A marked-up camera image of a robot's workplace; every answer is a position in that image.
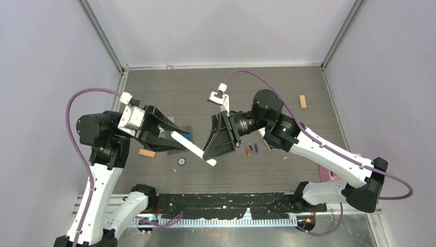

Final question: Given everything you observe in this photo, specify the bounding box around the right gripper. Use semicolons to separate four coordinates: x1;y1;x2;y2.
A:
201;110;270;161

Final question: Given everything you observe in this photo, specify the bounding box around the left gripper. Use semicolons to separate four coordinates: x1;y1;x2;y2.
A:
115;102;190;149

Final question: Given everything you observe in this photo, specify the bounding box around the white remote control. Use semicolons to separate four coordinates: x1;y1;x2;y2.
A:
170;131;217;166

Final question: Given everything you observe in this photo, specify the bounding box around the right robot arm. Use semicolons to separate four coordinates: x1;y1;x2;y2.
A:
202;90;388;213

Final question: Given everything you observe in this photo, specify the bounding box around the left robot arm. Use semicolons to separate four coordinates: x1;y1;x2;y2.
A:
54;105;187;246

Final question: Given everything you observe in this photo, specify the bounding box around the wooden block left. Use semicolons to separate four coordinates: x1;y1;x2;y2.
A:
138;149;156;158

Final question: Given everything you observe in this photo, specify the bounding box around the wooden block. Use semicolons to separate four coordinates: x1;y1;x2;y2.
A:
299;95;307;109
138;149;156;158

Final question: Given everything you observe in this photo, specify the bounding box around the black gear lower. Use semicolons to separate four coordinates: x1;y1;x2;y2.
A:
177;157;186;166

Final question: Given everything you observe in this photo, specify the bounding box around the wooden block right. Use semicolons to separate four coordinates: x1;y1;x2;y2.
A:
299;95;307;109

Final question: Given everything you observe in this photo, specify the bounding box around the pink tape dispenser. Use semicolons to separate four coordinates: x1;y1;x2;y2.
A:
316;151;366;188

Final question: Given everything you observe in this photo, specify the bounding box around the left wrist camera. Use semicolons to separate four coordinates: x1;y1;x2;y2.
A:
118;92;145;136

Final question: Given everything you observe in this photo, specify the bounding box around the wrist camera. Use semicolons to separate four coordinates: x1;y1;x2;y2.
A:
207;83;229;113
118;92;145;136

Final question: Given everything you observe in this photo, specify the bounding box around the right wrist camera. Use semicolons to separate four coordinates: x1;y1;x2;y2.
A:
207;83;229;113

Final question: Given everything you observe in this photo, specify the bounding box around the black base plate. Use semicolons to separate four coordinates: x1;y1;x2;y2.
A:
145;192;327;220

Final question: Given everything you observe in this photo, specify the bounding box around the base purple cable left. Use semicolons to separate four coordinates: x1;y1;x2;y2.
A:
138;213;185;230

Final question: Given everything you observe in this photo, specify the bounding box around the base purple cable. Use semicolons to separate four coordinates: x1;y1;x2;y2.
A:
295;203;344;237
138;213;185;230

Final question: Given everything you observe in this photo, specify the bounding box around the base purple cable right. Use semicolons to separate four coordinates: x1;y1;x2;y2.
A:
295;203;344;237

